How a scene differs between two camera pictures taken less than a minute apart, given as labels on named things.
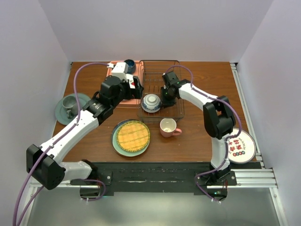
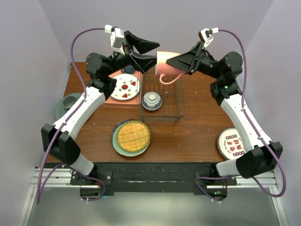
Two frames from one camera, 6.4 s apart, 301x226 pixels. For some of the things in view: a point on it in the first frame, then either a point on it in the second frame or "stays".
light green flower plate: x=125 y=153 stays
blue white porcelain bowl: x=151 y=103 stays
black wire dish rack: x=151 y=73 stays
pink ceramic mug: x=168 y=127 → x=169 y=73
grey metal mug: x=69 y=103 stays
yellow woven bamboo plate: x=132 y=136 stays
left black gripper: x=135 y=93 → x=144 y=62
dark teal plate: x=115 y=129 stays
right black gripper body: x=166 y=98 → x=208 y=66
